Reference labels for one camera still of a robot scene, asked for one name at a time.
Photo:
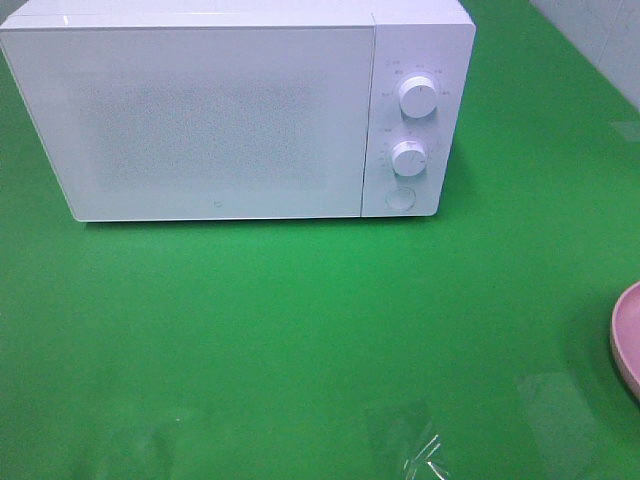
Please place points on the round white door release button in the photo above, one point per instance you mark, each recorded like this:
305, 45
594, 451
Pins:
401, 199

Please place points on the white microwave door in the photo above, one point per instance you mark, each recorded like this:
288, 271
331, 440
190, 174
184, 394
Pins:
188, 124

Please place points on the pink plate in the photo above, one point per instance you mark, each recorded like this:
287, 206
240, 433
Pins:
624, 337

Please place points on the lower white microwave knob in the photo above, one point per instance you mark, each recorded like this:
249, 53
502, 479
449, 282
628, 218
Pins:
408, 158

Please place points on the white microwave knob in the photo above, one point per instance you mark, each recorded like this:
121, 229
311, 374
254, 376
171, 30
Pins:
408, 158
418, 96

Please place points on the upper white microwave knob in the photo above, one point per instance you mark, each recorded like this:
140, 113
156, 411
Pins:
418, 96

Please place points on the clear tape patch on table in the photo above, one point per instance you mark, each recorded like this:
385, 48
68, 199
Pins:
404, 442

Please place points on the white microwave oven body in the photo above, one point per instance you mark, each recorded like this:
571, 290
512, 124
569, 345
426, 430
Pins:
410, 37

